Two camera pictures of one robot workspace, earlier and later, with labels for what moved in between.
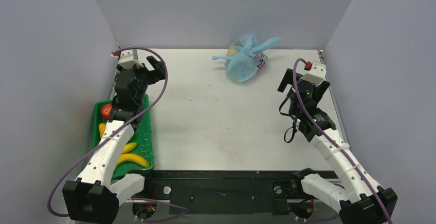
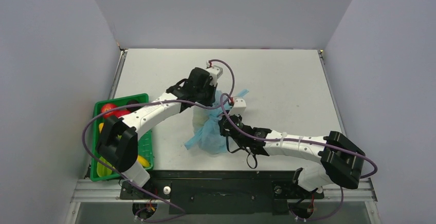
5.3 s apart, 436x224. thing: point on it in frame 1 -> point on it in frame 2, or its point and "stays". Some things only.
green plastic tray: x=142 y=136 stays
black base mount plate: x=226 y=192 stays
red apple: x=106 y=110 stays
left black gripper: x=159 y=73 -> x=211 y=100
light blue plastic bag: x=243 y=59 -> x=211 y=140
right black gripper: x=287 y=80 -> x=225 y=125
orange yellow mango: x=102 y=128 stays
